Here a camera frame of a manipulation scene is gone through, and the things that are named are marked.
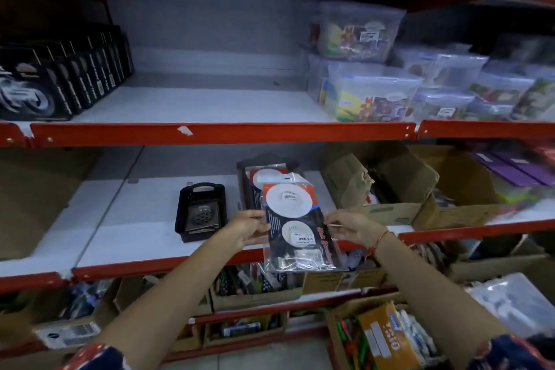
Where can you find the person's right hand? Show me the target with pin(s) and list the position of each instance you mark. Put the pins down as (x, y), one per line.
(357, 226)

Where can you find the person's left hand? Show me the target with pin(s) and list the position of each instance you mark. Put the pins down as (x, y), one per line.
(243, 231)

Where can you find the person's left fingers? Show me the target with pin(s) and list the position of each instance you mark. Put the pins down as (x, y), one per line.
(259, 222)

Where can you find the person's right fingers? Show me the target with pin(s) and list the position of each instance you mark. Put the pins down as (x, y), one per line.
(337, 220)

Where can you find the sink strainer packet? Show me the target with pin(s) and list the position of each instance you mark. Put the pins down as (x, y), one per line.
(299, 231)

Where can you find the person's left forearm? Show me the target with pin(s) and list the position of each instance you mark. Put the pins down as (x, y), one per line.
(164, 304)

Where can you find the person's right forearm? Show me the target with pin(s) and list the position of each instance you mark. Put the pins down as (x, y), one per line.
(429, 300)

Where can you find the black display box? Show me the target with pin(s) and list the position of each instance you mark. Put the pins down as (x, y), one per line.
(243, 185)

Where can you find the torn open cardboard box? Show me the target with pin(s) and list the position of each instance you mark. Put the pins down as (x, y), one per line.
(347, 179)

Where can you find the strainer packet with red card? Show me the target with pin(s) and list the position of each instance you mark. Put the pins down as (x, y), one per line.
(266, 176)

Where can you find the black plastic slicer tray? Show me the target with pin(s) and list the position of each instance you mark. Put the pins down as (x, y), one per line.
(200, 213)

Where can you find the small flat cardboard box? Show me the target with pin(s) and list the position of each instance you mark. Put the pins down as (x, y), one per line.
(323, 282)

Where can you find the cardboard box of pens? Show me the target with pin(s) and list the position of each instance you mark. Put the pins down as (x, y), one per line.
(256, 296)

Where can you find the cardboard box of stationery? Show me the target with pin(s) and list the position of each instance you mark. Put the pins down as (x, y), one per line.
(342, 309)

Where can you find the red and white shelf rack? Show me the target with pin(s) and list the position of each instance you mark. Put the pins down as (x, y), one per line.
(216, 133)

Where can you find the low cardboard box with markers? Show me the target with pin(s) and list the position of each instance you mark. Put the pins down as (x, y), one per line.
(243, 335)

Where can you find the green pens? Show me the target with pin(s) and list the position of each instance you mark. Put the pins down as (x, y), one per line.
(351, 341)

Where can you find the orange carton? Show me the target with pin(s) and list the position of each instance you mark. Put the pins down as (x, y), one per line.
(386, 339)

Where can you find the stack of clear plastic containers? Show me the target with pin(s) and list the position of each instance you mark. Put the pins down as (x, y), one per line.
(373, 92)

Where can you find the large open cardboard box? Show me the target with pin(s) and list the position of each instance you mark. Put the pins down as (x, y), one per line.
(464, 179)

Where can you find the empty brown cardboard box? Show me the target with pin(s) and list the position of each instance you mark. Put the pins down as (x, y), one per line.
(130, 294)

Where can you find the wide brown cardboard box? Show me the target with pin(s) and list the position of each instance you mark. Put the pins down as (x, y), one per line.
(494, 268)

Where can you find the purple packets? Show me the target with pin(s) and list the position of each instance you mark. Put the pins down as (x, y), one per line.
(516, 168)

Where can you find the clear plastic bag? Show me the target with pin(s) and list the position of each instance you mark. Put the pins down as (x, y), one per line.
(516, 304)

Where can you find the floral left sleeve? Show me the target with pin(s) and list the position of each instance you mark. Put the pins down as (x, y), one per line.
(95, 359)

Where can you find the floral sleeve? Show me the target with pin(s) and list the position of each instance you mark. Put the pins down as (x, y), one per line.
(511, 354)
(95, 359)

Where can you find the floral right sleeve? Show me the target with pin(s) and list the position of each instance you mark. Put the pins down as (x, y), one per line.
(511, 354)

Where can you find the cardboard box with white label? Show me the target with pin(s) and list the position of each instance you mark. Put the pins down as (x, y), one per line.
(65, 333)

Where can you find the row of black boxes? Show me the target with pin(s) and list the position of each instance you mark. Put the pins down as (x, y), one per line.
(52, 79)

